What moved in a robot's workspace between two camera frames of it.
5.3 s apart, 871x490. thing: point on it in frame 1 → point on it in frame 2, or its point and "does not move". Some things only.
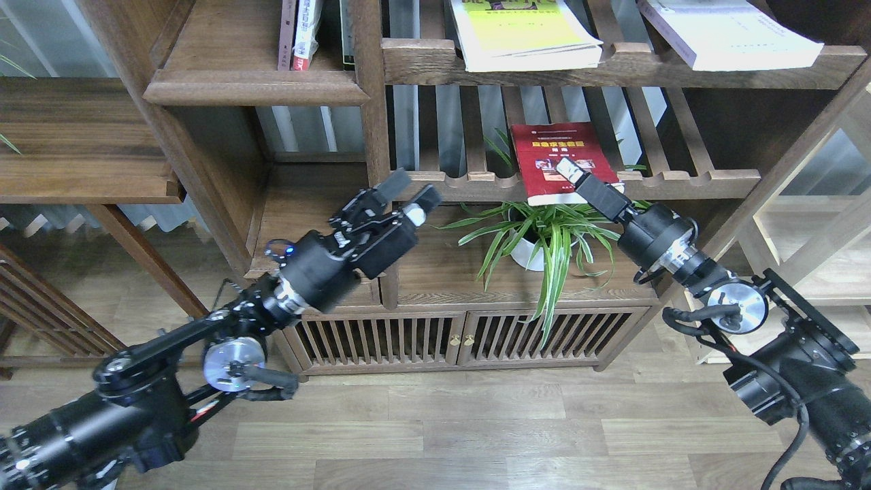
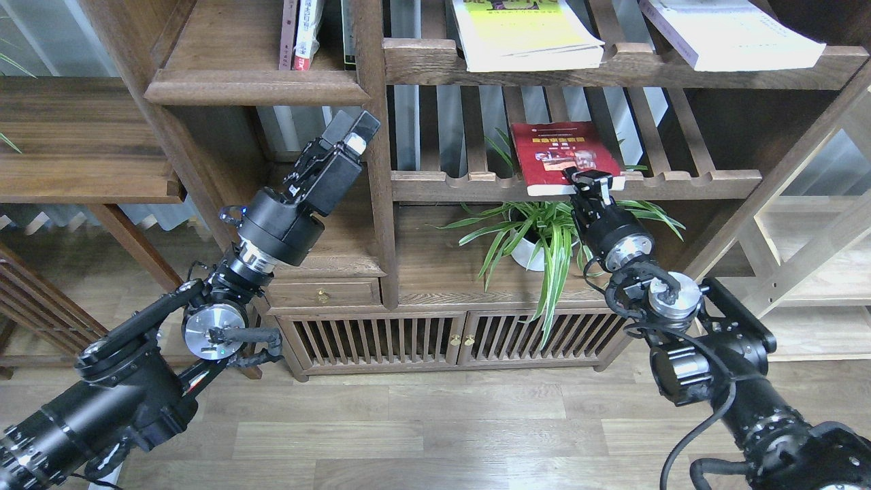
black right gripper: (652, 237) → (610, 233)
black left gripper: (317, 269) → (286, 225)
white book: (712, 33) does not move
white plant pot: (539, 235) does not move
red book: (539, 148) does not move
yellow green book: (522, 35) does not move
